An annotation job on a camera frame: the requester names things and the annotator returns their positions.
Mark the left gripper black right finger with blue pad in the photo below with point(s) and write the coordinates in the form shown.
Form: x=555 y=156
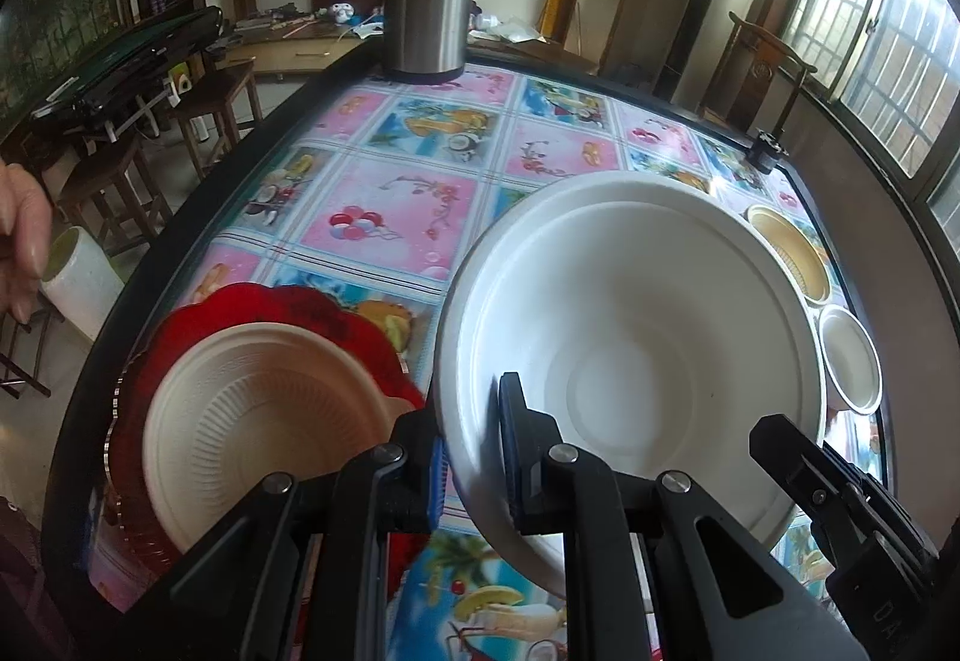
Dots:
x=654 y=568

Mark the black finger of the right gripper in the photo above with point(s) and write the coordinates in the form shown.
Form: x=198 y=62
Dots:
x=826 y=487

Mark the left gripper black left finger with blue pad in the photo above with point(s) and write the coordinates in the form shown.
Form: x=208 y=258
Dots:
x=298 y=568

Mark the small white paper bowl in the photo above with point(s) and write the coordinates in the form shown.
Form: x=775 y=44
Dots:
x=855 y=382

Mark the red glass flower plate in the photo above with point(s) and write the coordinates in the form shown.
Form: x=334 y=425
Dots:
x=231 y=306

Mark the beige ribbed plastic bowl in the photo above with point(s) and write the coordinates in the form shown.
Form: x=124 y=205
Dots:
x=249 y=401

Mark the large white paper bowl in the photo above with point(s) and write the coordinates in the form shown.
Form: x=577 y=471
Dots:
x=654 y=326

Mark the person's hand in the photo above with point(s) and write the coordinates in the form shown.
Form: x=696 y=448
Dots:
x=26 y=225

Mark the small black round device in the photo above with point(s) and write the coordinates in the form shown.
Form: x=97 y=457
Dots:
x=765 y=152

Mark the white cylindrical cup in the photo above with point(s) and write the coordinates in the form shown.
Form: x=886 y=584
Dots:
x=80 y=282

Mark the colourful patterned tablecloth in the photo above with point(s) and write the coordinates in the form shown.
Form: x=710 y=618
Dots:
x=377 y=201

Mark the wooden chair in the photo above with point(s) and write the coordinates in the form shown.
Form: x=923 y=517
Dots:
x=749 y=63

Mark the wooden stool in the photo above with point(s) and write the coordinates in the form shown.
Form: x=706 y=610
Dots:
x=214 y=95

